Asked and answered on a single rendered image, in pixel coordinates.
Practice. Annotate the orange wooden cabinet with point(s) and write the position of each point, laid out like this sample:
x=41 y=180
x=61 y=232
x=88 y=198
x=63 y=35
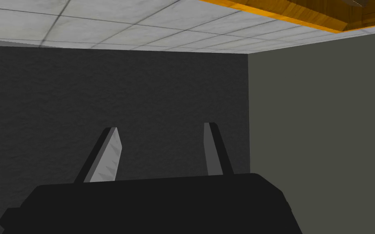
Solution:
x=308 y=11

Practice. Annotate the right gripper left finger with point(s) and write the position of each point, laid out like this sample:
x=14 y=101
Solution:
x=104 y=159

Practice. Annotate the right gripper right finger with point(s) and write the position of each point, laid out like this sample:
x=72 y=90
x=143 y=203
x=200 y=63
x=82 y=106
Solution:
x=216 y=152

